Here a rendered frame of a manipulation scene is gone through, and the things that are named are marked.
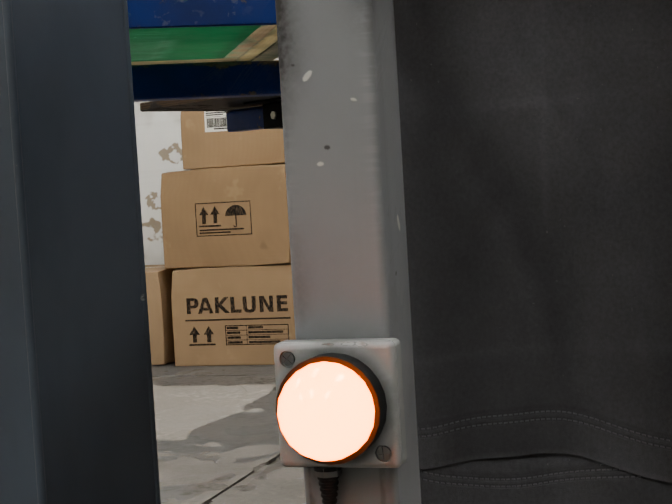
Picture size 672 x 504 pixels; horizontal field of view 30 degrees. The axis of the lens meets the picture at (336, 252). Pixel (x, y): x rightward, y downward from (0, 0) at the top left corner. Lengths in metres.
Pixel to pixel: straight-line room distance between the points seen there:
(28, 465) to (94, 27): 0.42
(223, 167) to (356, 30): 4.94
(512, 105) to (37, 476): 0.62
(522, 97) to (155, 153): 5.25
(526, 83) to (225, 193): 4.59
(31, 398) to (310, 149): 0.72
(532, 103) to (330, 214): 0.29
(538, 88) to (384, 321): 0.30
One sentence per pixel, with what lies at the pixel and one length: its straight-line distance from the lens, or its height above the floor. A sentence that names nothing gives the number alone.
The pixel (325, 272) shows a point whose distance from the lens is 0.50.
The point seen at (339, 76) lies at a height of 0.78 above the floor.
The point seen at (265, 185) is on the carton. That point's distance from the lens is 5.25.
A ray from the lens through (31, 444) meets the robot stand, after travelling 1.19.
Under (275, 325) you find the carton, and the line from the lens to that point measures 5.29.
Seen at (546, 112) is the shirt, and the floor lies 0.77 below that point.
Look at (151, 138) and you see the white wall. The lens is 5.99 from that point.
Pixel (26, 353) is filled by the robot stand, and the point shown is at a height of 0.60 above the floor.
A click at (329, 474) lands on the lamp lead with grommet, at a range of 0.50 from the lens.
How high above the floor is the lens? 0.74
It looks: 3 degrees down
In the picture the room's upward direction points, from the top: 3 degrees counter-clockwise
